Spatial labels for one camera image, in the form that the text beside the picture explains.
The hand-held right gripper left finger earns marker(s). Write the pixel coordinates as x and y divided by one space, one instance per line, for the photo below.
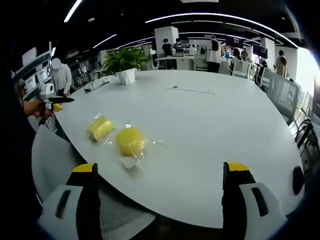
72 212

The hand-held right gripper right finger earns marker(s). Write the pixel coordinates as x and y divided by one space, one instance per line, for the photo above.
240 205

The bagged yellow rectangular silicone block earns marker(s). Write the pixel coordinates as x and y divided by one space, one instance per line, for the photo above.
101 128

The bagged yellow round silicone block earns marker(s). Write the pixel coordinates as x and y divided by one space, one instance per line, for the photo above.
131 142

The person's left hand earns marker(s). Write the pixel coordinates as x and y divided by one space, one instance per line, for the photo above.
35 108

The white machine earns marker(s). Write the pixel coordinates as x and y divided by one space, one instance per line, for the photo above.
47 89

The storage shelf with white boxes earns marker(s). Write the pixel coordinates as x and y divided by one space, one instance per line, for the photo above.
33 72

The white power strip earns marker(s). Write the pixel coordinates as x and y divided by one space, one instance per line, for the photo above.
103 82

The white mesh office chair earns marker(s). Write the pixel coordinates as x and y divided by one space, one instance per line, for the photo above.
55 160

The black chair armrest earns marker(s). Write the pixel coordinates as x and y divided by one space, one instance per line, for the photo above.
297 180

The green plant in white pot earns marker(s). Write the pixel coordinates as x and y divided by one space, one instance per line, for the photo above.
123 62

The grey mesh office chair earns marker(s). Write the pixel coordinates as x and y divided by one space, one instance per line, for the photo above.
283 96

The white background desk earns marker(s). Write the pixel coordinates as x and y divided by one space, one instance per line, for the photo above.
175 61

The white square pillar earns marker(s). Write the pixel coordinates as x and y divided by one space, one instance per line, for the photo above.
165 37

